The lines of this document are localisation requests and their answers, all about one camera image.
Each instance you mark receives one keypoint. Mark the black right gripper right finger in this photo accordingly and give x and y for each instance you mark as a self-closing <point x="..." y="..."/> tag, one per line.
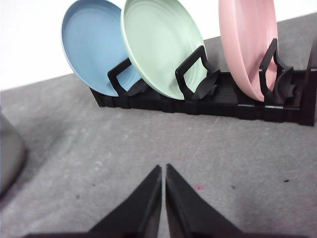
<point x="189" y="216"/>

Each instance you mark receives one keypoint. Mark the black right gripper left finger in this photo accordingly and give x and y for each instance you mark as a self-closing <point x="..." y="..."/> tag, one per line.
<point x="137" y="216"/>

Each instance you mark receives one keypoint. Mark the green plate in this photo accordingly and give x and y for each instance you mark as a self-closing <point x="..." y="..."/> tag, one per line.
<point x="159" y="36"/>

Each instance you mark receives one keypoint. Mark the green electric steamer pot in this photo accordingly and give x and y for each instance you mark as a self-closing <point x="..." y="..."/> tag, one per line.
<point x="12" y="154"/>

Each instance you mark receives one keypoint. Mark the black plate rack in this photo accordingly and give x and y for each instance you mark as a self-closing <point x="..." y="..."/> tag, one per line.
<point x="288" y="96"/>

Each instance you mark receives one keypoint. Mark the blue plate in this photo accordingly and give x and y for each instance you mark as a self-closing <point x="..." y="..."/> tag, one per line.
<point x="94" y="43"/>

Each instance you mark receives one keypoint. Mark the pink plate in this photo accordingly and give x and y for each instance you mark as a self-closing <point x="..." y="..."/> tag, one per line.
<point x="249" y="28"/>

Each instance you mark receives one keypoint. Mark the grey table mat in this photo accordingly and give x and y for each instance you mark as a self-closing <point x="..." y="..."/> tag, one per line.
<point x="82" y="160"/>

